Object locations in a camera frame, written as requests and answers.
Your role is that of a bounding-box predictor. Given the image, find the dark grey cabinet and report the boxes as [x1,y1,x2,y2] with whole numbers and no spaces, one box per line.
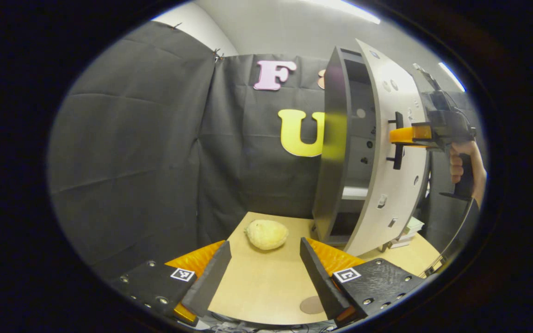
[312,45,390,247]

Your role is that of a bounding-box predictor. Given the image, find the black door handle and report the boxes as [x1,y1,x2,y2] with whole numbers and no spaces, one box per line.
[386,112,405,170]

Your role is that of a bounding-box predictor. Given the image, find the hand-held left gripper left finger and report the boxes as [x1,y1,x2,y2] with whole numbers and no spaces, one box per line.
[109,240,232,327]

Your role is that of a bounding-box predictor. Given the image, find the black backdrop cloth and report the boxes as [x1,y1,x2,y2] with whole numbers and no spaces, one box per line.
[47,21,480,278]

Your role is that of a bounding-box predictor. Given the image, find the yellow round foam bun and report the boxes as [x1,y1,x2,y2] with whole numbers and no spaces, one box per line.
[245,219,289,251]

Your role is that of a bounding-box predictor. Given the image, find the grey book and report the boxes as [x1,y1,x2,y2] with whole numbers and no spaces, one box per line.
[388,237,415,251]

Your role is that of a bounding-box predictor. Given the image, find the brown round coaster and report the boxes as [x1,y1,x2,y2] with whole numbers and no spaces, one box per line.
[300,296,326,315]

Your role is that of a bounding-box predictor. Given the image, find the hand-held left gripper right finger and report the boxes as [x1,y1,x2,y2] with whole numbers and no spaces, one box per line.
[300,237,427,327]

